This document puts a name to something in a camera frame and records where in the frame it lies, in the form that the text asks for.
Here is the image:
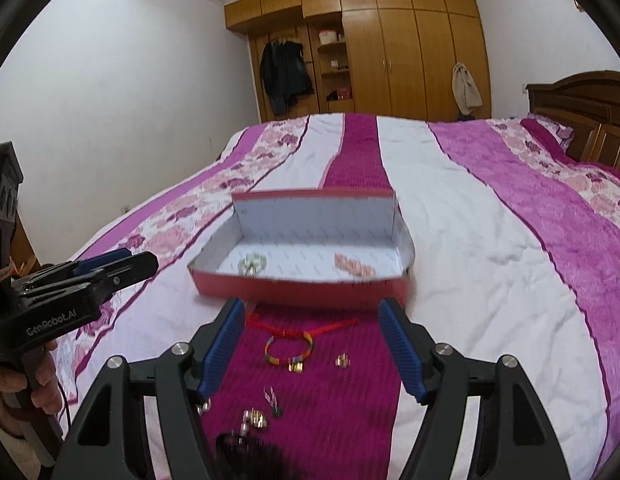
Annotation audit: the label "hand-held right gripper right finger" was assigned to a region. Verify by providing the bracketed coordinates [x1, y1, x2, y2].
[377, 297, 573, 480]

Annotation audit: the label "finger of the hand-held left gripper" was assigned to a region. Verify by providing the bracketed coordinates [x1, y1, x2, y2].
[72, 248, 132, 276]
[92, 252, 159, 306]

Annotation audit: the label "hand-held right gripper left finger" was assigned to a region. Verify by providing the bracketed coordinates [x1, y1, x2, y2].
[60, 297, 247, 480]

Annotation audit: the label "gold silver bead cluster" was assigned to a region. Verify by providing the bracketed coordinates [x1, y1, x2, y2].
[240, 407, 269, 434]

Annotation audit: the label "pearl bracelet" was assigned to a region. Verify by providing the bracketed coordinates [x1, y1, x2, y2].
[238, 254, 268, 276]

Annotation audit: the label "pink cardboard box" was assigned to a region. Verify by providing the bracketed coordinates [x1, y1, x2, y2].
[186, 189, 416, 311]

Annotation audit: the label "pink bead bracelet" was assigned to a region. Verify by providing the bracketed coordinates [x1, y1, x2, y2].
[334, 254, 376, 278]

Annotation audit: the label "black hair accessory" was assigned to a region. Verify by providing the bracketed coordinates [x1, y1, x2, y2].
[215, 430, 291, 480]

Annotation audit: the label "person's left hand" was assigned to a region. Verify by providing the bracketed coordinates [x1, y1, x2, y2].
[0, 340, 58, 436]

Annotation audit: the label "wooden bedside cabinet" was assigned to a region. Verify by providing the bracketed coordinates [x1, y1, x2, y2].
[10, 210, 41, 281]

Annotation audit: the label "dark hanging jackets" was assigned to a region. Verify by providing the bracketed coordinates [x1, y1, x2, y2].
[260, 39, 315, 116]

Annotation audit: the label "purple floral pillow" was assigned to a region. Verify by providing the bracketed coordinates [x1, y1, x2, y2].
[520, 114, 576, 151]

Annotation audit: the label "beige hanging bag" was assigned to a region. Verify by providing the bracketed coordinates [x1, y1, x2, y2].
[451, 61, 483, 116]

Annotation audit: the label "wooden wardrobe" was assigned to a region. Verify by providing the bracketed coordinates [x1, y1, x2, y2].
[224, 0, 492, 123]

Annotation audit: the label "wooden headboard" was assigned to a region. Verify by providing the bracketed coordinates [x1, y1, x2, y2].
[526, 70, 620, 176]

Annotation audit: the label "black cable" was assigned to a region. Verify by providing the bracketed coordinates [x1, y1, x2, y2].
[57, 382, 73, 431]

